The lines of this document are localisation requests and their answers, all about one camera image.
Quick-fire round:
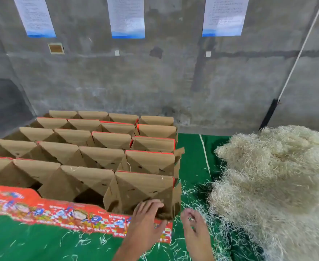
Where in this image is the person's right hand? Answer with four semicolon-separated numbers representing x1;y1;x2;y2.
179;208;216;261

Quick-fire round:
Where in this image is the person's left hand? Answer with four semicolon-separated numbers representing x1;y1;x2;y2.
125;199;169;254

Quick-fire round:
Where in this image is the pile of shredded paper filler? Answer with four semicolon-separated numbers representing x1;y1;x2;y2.
208;125;319;261

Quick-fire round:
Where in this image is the group of red fruit boxes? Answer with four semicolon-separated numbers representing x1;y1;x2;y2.
0;109;185;244

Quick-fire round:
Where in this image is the white pole with black grip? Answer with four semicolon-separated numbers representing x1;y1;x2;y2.
259;0;319;131

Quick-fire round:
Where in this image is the yellow framed wall plate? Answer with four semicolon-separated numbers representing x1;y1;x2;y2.
47;43;66;55

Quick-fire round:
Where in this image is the white and blue wall poster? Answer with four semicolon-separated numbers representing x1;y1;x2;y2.
13;0;57;38
106;0;146;40
202;0;250;37

